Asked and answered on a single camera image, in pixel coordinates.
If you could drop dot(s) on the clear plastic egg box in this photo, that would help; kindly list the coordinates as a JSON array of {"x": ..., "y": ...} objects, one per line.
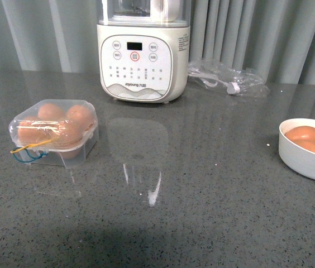
[{"x": 88, "y": 140}]

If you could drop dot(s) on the clear plastic bag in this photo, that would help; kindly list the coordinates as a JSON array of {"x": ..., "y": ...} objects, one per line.
[{"x": 217, "y": 77}]

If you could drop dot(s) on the white Joyoung blender appliance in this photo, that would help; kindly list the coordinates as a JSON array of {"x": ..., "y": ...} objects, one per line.
[{"x": 143, "y": 49}]

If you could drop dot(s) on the blue rubber band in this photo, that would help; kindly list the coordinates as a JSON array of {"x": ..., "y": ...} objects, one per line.
[{"x": 24, "y": 155}]

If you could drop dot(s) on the yellow rubber band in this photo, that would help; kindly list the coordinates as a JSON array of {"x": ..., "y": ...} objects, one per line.
[{"x": 18, "y": 149}]

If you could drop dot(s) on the white ceramic bowl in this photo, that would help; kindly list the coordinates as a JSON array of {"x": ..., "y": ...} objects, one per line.
[{"x": 297, "y": 158}]

